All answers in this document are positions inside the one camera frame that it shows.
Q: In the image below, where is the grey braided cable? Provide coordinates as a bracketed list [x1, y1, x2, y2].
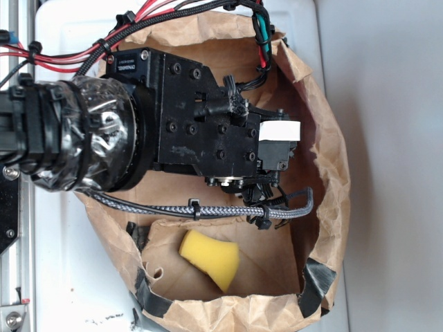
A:
[90, 187, 314, 230]

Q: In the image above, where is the aluminium frame rail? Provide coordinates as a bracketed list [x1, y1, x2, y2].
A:
[1, 1, 38, 331]

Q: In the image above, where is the black tape front right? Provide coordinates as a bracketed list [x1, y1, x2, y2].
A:
[298, 258, 337, 318]

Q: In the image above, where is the yellow sponge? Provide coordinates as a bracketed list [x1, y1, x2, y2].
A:
[179, 230, 239, 293]

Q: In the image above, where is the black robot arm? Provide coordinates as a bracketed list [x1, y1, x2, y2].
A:
[1, 48, 301, 193]

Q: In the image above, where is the red black wire bundle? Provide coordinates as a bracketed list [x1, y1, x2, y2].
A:
[0, 0, 274, 87]

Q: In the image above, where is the black tape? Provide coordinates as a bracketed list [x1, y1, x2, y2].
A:
[298, 258, 337, 318]
[126, 221, 172, 318]

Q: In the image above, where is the black tape front left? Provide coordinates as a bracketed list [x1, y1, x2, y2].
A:
[126, 221, 172, 318]

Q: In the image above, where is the white label sticker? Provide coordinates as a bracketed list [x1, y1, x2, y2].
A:
[259, 120, 301, 142]

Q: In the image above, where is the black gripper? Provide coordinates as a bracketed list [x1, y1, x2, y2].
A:
[106, 48, 299, 204]

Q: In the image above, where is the brown paper bag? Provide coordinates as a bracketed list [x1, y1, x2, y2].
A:
[73, 9, 351, 332]

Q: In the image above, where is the black mounting bracket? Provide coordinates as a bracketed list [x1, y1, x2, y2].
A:
[1, 165, 20, 255]

